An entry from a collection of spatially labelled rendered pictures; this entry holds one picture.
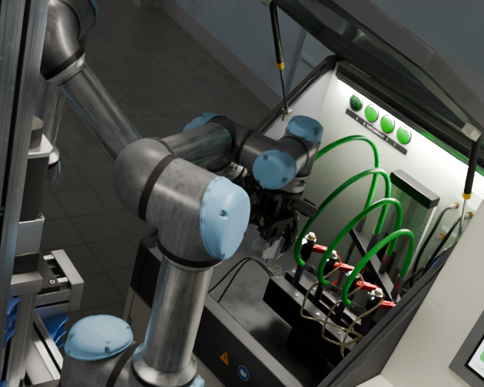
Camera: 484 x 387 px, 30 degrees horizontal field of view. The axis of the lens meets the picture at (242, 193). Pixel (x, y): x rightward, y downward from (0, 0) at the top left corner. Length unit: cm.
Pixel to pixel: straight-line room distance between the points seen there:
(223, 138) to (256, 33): 395
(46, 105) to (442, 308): 100
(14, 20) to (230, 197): 42
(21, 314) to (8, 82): 56
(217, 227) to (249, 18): 439
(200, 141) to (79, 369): 47
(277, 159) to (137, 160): 39
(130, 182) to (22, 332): 58
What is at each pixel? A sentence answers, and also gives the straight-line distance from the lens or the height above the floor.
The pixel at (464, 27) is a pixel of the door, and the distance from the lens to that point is 434.
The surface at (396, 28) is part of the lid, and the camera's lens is 154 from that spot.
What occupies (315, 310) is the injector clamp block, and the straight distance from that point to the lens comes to 237.
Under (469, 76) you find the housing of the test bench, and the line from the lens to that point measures 264.
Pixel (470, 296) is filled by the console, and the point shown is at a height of 127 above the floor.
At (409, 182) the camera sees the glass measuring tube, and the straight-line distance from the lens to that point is 242.
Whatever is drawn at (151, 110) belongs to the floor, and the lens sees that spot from 519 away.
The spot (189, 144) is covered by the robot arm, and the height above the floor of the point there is 162.
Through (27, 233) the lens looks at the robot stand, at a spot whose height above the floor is 135.
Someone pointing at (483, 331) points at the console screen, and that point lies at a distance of 211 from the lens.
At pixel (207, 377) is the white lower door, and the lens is 240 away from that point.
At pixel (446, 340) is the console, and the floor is 115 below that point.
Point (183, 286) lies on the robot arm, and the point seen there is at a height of 149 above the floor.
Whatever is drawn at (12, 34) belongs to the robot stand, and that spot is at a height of 180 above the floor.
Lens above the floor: 240
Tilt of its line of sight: 31 degrees down
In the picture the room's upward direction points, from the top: 16 degrees clockwise
